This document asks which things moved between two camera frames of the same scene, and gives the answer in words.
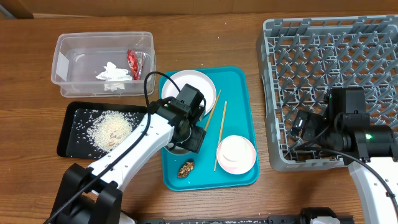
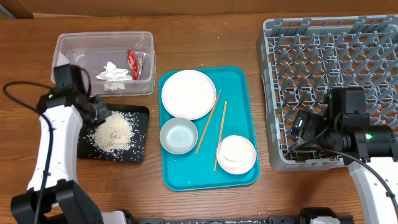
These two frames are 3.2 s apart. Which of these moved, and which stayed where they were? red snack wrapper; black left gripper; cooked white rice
Moved: black left gripper
Stayed: red snack wrapper; cooked white rice
